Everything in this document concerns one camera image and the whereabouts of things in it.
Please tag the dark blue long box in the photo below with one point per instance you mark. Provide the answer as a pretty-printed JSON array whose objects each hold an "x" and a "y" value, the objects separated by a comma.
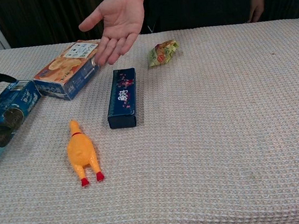
[{"x": 123, "y": 98}]

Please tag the orange and blue carton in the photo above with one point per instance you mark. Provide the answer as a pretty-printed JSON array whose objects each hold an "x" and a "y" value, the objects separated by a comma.
[{"x": 63, "y": 70}]

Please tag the person's dark clothing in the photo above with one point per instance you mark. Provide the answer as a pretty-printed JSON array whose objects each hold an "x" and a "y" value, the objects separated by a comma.
[{"x": 201, "y": 0}]

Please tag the yellow rubber chicken toy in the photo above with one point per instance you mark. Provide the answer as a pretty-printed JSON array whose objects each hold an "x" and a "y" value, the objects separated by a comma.
[{"x": 81, "y": 149}]

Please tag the person's right hand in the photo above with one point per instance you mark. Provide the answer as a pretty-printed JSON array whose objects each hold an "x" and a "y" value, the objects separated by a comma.
[{"x": 121, "y": 20}]

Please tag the green snack packet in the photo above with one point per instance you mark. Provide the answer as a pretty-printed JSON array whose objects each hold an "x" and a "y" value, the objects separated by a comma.
[{"x": 161, "y": 53}]

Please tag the blue cookie box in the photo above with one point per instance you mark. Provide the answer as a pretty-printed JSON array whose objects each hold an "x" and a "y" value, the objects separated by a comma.
[{"x": 8, "y": 106}]

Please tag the white woven tablecloth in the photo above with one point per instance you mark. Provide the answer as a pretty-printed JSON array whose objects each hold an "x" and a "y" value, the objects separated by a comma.
[{"x": 209, "y": 137}]

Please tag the person's left hand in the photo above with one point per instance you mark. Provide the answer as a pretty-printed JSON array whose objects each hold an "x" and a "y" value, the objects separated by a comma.
[{"x": 257, "y": 6}]

